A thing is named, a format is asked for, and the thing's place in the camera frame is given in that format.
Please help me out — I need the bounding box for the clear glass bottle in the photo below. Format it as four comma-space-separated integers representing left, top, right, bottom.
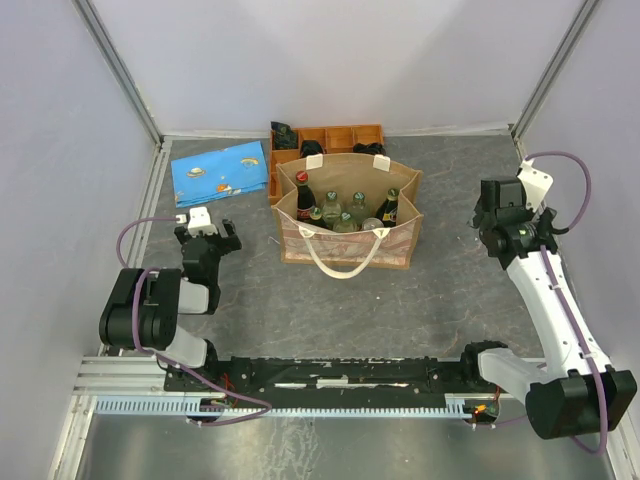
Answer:
321, 191, 342, 230
347, 191, 371, 227
333, 212, 359, 233

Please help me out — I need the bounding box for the burlap canvas tote bag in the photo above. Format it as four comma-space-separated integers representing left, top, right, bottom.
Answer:
272, 153, 424, 280

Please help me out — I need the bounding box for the dark green yellow-label bottle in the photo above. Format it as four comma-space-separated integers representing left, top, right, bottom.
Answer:
375, 188, 399, 228

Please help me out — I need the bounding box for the red beverage can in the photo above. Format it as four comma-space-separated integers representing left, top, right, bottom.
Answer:
361, 217, 384, 231

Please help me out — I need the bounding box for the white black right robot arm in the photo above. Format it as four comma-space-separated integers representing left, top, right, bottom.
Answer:
458, 177, 638, 439

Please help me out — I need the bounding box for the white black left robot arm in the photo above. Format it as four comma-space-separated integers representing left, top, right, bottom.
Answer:
99, 219, 242, 390

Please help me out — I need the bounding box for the blue patterned cloth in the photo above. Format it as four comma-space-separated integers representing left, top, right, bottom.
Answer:
171, 141, 269, 208

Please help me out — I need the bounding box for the red cap cola bottle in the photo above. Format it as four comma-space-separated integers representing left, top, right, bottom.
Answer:
295, 170, 316, 222

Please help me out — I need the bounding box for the small green glass bottle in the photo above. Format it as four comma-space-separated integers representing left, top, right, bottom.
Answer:
309, 206, 328, 229

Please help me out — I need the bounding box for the clear glass bottle front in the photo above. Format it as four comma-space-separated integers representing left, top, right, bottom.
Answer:
333, 212, 359, 233

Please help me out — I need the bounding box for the dark patterned packet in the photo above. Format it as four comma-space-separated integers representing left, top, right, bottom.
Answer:
270, 121, 298, 150

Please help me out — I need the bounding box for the orange wooden compartment tray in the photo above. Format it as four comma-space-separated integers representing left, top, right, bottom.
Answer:
267, 124, 384, 205

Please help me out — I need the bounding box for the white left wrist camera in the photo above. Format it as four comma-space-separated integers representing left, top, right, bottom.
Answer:
175, 207, 218, 237

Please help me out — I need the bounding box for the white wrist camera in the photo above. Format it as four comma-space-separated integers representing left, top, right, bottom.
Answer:
175, 207, 218, 237
517, 160, 554, 212

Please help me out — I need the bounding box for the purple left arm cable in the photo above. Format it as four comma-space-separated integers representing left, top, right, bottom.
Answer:
116, 215, 274, 427

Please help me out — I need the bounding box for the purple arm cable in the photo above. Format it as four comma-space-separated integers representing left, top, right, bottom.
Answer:
116, 215, 274, 427
469, 150, 610, 455

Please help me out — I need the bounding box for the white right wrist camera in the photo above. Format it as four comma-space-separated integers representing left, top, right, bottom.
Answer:
517, 160, 554, 212

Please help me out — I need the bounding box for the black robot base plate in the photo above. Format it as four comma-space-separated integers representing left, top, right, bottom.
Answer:
159, 357, 500, 411

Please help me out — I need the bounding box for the light blue cable duct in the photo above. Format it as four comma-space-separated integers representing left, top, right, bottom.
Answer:
94, 392, 476, 417

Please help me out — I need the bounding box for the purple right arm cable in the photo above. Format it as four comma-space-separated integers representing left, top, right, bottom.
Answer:
469, 150, 610, 455

